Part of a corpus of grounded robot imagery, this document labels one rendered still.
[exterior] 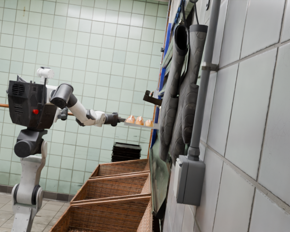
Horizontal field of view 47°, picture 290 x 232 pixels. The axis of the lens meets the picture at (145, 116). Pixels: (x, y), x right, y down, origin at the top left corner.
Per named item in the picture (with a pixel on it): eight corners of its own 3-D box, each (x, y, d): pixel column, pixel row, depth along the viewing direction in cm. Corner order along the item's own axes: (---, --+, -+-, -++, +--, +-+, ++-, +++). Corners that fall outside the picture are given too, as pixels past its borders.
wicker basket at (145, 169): (146, 186, 314) (150, 158, 312) (147, 205, 257) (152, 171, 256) (95, 179, 313) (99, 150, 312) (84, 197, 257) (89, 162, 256)
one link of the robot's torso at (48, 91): (31, 132, 207) (38, 76, 205) (-4, 124, 223) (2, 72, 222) (64, 132, 233) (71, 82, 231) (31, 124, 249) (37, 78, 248)
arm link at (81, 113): (97, 124, 234) (79, 102, 221) (82, 131, 237) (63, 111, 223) (97, 114, 243) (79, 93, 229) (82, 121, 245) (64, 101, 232)
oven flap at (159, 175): (152, 150, 315) (162, 132, 314) (160, 219, 136) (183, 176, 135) (148, 148, 315) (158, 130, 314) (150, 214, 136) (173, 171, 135)
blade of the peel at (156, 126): (124, 125, 256) (124, 121, 256) (126, 120, 311) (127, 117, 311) (169, 130, 257) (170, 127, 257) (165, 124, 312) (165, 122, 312)
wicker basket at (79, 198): (146, 207, 253) (151, 172, 251) (146, 239, 196) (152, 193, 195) (83, 198, 253) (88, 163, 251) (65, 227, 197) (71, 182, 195)
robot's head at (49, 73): (46, 81, 226) (48, 68, 226) (36, 79, 231) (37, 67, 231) (53, 82, 232) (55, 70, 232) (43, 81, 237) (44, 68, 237)
